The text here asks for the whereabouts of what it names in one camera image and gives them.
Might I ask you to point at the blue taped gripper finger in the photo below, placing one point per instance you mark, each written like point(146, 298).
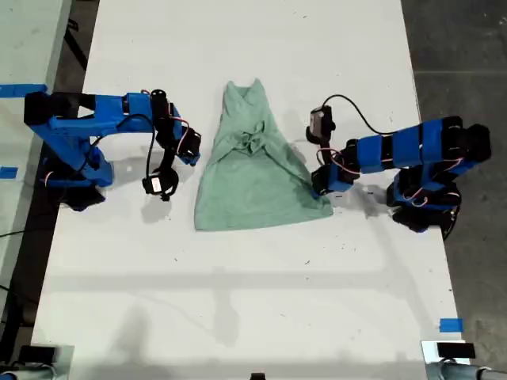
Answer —
point(318, 194)
point(193, 160)
point(182, 158)

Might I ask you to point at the pale green T-shirt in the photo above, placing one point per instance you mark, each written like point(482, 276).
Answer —
point(253, 186)

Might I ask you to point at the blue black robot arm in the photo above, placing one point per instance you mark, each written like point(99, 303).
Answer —
point(107, 115)
point(412, 146)

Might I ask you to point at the black stand leg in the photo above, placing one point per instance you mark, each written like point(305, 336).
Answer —
point(77, 43)

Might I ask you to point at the long blue tape strip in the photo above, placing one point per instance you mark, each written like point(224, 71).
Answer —
point(21, 90)

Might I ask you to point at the square blue tape piece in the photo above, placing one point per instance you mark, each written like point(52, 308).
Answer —
point(451, 325)

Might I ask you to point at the tiny black block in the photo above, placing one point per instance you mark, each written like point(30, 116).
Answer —
point(257, 376)

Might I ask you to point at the pale side table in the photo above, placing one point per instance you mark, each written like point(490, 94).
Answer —
point(24, 47)

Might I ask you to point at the small black box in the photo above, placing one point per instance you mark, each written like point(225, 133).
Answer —
point(36, 354)
point(455, 350)

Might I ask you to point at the grey blue tube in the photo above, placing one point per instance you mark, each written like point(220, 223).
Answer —
point(24, 374)
point(455, 372)

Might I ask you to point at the black labelled camera box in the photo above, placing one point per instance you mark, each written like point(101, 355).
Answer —
point(158, 185)

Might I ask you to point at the grey black camera box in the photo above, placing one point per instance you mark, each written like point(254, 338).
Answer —
point(320, 122)

